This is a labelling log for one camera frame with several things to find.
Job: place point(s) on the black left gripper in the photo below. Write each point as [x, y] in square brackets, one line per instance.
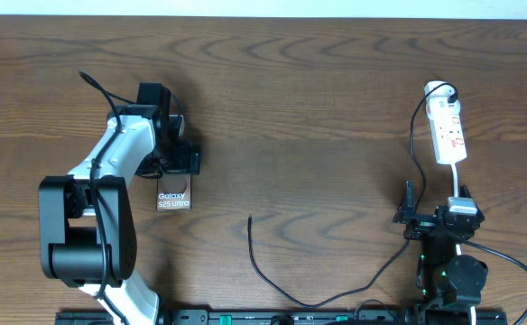
[183, 163]

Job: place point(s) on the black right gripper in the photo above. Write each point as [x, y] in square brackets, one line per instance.
[406, 211]

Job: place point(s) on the bronze Galaxy smartphone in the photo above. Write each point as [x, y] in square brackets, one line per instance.
[174, 192]

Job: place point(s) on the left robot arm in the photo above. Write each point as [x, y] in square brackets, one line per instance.
[87, 232]

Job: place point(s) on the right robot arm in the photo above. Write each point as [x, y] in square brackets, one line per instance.
[451, 282]

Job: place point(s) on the white USB charger adapter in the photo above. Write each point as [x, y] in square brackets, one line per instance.
[441, 97]

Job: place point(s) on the white power strip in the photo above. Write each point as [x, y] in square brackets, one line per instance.
[446, 131]

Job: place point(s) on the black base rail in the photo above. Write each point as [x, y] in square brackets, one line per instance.
[371, 315]

